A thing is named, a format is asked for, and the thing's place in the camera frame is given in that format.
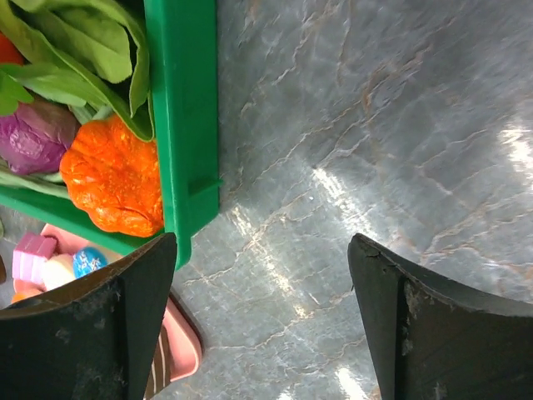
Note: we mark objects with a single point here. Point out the orange toy carrot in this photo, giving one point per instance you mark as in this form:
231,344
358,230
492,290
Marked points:
9,53

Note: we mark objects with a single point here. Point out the pink serving tray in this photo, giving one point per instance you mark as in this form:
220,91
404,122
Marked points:
185,345

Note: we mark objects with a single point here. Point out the green leafy toy vegetable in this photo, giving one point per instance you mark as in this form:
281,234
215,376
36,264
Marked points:
82,53

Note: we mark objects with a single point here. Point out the purple toy cabbage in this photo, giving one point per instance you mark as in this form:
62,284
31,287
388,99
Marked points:
35,138

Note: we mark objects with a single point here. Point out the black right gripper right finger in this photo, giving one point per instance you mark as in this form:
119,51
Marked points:
431,337

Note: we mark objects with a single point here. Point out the blue flowered donut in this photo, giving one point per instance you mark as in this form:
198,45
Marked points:
88,260

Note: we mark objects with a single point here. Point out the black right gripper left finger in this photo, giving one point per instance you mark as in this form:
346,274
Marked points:
93,338

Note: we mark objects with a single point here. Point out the chocolate cream cake slice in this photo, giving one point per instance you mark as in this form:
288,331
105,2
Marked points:
160,374

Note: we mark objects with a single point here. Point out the green plastic vegetable crate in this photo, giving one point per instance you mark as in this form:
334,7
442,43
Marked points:
182,41

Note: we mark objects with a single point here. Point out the small orange toy pumpkin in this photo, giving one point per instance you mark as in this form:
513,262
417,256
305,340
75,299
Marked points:
114,177

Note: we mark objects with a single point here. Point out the pink layered cake slice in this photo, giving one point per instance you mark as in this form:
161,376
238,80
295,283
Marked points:
29,256

